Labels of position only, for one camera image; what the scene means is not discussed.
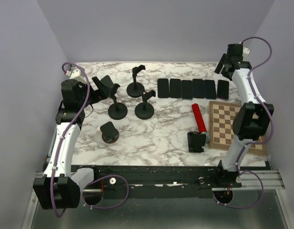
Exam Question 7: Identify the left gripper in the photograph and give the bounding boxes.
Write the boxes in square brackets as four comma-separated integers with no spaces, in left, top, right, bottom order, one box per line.
[78,76,111,108]

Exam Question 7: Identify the black phone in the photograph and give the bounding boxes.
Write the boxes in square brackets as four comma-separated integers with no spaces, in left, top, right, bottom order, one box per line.
[204,80,217,100]
[181,80,193,100]
[169,79,181,99]
[157,78,170,98]

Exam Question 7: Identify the teal phone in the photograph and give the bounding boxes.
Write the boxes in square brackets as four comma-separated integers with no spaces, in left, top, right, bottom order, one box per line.
[193,79,205,99]

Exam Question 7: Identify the black clamp stand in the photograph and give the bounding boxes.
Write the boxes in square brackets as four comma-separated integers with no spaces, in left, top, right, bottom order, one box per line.
[135,90,156,120]

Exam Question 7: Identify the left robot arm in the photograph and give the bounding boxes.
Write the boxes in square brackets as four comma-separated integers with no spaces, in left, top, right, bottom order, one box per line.
[33,75,113,209]

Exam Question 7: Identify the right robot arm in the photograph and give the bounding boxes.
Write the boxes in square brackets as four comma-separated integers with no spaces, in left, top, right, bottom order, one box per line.
[213,43,274,187]

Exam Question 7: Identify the right black folding stand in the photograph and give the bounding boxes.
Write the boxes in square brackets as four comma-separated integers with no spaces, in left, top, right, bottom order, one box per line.
[187,132,206,153]

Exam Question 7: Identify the wooden chessboard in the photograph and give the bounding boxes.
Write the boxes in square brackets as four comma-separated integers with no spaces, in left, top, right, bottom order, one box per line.
[208,100,267,156]

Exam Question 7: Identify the red cylinder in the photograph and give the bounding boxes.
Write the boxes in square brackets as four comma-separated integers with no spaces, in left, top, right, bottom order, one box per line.
[192,104,207,134]

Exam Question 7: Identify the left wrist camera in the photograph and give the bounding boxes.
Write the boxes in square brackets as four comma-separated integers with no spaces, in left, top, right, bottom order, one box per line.
[65,67,87,84]

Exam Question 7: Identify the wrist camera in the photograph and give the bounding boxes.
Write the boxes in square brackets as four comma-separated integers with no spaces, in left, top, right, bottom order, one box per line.
[65,67,87,84]
[243,47,250,61]

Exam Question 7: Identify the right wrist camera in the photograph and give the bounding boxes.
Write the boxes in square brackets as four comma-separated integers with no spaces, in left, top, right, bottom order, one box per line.
[243,47,250,61]

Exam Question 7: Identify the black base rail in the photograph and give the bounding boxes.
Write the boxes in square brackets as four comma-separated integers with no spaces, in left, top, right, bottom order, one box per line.
[84,165,242,200]

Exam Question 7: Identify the aluminium frame rail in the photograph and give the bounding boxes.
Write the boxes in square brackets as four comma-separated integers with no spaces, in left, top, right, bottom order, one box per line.
[22,166,286,229]

